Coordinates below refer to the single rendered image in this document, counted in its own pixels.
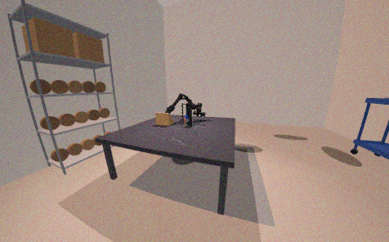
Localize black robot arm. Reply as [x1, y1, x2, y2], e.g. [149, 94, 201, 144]
[165, 93, 202, 114]

